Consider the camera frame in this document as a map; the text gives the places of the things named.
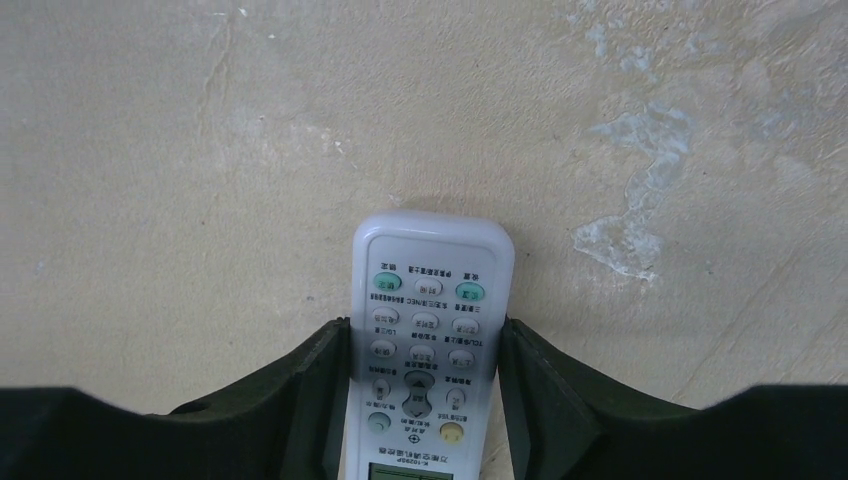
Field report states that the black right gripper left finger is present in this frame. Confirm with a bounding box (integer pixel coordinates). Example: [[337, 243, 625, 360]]
[[1, 318, 350, 479]]

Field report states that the white remote control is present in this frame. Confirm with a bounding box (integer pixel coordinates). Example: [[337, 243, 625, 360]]
[[344, 209, 515, 479]]

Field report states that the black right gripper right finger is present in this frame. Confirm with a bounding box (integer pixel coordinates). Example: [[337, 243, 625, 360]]
[[498, 319, 847, 479]]

